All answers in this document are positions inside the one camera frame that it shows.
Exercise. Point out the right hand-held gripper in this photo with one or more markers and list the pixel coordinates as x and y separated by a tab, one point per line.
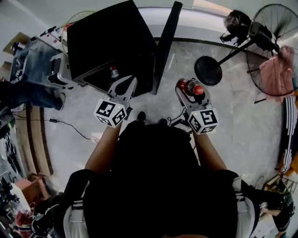
202	118

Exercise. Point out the black standing fan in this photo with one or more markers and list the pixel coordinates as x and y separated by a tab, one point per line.
260	35

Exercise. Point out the brown striped floor mat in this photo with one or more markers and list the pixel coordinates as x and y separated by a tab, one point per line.
33	139

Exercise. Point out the silver equipment case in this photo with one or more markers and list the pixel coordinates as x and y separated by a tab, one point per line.
61	72

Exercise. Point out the small red-labelled bottle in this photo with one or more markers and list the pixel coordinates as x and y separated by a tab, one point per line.
114	72

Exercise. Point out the person's black clothing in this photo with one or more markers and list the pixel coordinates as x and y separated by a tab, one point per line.
160	181

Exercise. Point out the pink cloth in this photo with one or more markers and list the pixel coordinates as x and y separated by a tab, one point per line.
277	72

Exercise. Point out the red-capped drink bottle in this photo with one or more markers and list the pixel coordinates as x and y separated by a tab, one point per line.
191	86

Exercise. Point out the reddish brown box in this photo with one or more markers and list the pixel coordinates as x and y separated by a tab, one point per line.
32	189

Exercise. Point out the black and white striped fabric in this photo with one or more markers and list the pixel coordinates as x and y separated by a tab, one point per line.
289	132

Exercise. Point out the person's right forearm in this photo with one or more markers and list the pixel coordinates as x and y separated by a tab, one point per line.
208	151

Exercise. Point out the person's left forearm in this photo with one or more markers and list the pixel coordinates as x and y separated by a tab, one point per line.
104	148

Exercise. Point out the black fridge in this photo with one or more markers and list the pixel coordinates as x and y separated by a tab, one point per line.
109	44

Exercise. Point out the person's right black shoe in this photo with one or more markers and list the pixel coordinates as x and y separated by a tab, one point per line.
163	121

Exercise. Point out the person's black shoe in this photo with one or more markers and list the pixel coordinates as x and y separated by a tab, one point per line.
141	116
163	121

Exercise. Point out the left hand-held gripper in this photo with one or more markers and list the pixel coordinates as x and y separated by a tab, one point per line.
109	112

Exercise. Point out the person's left black shoe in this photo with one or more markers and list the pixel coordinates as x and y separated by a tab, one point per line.
141	116

